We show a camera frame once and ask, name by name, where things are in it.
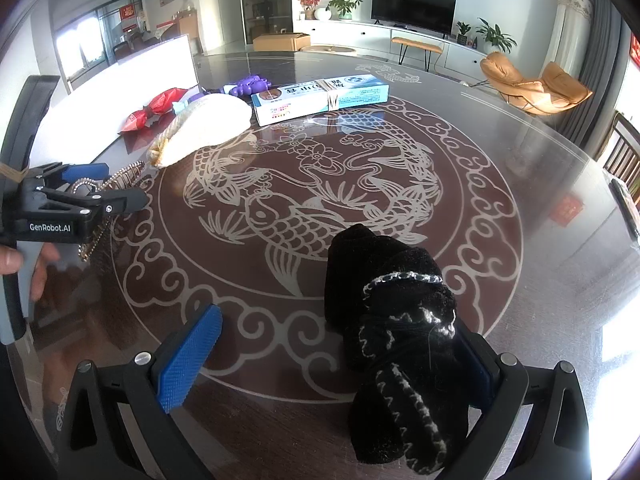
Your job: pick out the white round vase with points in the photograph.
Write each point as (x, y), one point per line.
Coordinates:
(322, 14)

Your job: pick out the cream knitted hat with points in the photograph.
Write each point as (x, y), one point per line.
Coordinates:
(210, 127)

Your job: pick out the purple and teal toy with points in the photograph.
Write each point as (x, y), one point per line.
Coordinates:
(247, 86)

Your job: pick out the black flat television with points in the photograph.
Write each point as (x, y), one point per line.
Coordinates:
(415, 7)

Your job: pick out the red door sign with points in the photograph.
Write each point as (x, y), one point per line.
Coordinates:
(128, 12)

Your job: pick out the dark wooden slatted chair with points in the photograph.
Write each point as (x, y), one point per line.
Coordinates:
(625, 152)

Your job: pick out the green potted plant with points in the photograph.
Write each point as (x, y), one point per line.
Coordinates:
(345, 6)

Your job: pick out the white television cabinet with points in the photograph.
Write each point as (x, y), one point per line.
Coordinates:
(360, 32)

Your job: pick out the black knitted scrunchie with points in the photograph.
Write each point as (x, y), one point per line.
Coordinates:
(390, 280)

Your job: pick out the red flower arrangement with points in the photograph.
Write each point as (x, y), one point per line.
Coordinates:
(310, 2)

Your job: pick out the small potted plant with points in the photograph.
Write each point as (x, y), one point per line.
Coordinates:
(463, 32)

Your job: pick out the round beige floor cushion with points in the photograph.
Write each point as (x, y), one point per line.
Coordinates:
(327, 50)

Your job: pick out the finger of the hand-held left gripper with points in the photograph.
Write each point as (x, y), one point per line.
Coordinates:
(87, 171)
(125, 201)

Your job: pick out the wooden bench with metal legs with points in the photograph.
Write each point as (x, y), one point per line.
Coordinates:
(417, 44)

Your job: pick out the person's left hand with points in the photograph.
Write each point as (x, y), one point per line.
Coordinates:
(42, 270)

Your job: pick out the red wall hanging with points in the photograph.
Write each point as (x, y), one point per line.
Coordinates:
(635, 50)

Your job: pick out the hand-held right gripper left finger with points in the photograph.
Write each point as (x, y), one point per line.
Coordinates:
(190, 355)

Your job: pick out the white covered standing air conditioner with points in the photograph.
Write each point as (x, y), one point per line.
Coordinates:
(570, 30)

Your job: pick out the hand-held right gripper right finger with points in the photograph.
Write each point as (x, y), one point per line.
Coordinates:
(484, 385)

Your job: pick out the grey curtain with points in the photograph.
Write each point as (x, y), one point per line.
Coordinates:
(600, 70)

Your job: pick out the orange lounge chair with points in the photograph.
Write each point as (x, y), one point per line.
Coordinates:
(505, 72)

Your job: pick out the large glass jar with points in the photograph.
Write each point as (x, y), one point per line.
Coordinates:
(188, 4)

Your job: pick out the gold woven hair clip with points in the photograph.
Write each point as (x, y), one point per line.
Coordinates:
(131, 176)

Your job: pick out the brown cardboard box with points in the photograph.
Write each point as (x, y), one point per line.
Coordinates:
(280, 41)

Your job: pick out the dark patterned glass desktop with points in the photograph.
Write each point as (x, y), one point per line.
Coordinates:
(525, 270)

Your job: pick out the dark glass display cabinet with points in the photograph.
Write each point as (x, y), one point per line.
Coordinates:
(265, 0)

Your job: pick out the leafy potted plant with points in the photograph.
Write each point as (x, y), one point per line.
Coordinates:
(495, 35)

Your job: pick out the long blue white carton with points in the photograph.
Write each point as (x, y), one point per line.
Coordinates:
(350, 90)

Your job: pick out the red tied plastic bag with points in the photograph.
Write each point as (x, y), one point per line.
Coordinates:
(160, 102)

